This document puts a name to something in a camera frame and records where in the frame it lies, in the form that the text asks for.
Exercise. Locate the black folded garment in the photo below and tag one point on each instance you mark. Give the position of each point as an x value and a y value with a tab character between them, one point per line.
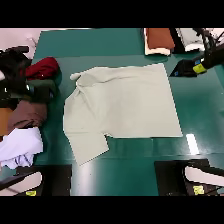
176	40

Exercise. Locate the cream folded garment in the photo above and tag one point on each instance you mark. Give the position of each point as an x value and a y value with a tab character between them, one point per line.
156	51

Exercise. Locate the pale green T-shirt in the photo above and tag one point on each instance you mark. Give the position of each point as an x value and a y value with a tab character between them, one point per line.
126	100

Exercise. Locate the red garment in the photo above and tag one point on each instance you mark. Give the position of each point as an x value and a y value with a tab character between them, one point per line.
43	68

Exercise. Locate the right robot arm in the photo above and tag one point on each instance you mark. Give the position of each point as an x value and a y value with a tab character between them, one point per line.
215	55

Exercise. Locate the grey white folded garment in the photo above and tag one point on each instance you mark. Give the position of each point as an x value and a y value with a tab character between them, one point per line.
191	38

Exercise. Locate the dark green garment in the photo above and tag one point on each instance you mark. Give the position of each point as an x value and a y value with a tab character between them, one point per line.
43	88

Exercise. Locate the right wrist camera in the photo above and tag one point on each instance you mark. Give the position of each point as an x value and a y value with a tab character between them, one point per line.
206	38

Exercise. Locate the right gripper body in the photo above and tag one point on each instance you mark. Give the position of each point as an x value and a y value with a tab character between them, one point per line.
191	66

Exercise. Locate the rust brown folded garment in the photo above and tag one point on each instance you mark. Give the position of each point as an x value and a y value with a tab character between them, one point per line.
160	38

